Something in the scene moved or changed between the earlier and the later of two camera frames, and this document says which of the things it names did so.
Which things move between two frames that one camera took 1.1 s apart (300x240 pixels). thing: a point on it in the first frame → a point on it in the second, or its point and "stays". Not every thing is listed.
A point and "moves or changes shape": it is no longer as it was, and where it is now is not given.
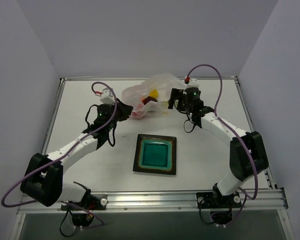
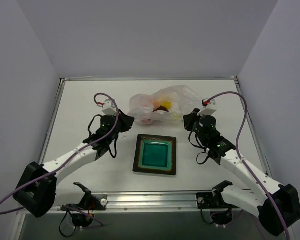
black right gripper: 172,97 → 190,121
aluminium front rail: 262,199 stays
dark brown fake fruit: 148,99 → 161,108
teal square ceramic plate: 155,154 stays
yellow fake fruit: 154,93 → 167,104
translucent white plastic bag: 163,83 moves or changes shape
